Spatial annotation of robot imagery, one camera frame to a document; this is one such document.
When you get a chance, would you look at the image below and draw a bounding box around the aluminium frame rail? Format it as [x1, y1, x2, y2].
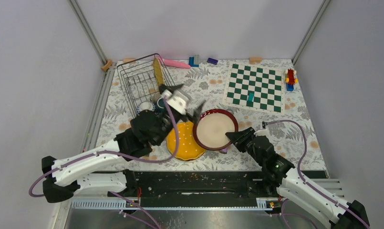
[68, 0, 108, 65]

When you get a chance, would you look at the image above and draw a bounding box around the red yellow toy figure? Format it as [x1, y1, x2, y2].
[285, 69, 298, 92]

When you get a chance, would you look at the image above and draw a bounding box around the blue toy brick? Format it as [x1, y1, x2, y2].
[188, 56, 199, 67]

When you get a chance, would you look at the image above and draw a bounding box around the grey toy brick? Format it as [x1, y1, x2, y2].
[193, 55, 200, 64]

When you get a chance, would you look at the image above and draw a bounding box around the cream ceramic cup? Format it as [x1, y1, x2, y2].
[152, 92, 161, 103]

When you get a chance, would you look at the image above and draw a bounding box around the wooden corner block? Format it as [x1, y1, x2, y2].
[101, 59, 113, 72]

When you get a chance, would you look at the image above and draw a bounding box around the dark green mug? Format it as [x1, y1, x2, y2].
[156, 97, 166, 114]

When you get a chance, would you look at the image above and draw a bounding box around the black wire dish rack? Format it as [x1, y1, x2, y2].
[116, 53, 175, 118]

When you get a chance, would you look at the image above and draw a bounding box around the pink plastic object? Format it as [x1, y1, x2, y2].
[163, 59, 191, 69]

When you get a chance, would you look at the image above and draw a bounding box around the purple glitter microphone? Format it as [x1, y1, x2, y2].
[219, 148, 228, 154]

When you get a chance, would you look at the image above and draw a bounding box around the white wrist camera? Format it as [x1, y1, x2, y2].
[161, 89, 191, 115]
[254, 122, 270, 138]

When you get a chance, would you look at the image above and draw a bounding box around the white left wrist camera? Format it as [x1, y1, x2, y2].
[161, 89, 191, 115]

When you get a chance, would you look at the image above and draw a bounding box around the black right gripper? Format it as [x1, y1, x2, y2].
[225, 126, 265, 167]

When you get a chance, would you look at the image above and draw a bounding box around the teal block on chessboard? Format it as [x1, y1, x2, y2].
[247, 93, 254, 102]

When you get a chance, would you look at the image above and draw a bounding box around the green white chessboard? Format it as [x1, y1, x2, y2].
[222, 62, 286, 115]

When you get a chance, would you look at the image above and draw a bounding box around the brown rimmed beige plate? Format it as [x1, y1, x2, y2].
[192, 109, 239, 151]

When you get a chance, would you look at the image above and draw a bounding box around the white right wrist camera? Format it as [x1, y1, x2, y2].
[254, 122, 270, 138]

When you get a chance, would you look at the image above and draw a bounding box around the right aluminium frame post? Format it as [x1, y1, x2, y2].
[291, 0, 331, 65]

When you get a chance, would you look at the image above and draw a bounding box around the yellow scalloped plate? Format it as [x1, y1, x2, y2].
[166, 122, 206, 161]

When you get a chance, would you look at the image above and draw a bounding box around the purple toy brick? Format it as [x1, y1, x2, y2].
[207, 58, 218, 65]

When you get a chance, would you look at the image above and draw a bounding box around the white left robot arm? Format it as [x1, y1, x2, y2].
[40, 84, 205, 203]

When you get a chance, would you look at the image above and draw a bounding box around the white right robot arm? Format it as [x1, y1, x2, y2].
[226, 127, 370, 229]

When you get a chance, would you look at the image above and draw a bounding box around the blue white patterned bowl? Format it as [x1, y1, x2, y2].
[136, 101, 155, 114]

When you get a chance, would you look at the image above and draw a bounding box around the floral tablecloth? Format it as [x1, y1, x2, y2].
[94, 60, 327, 171]

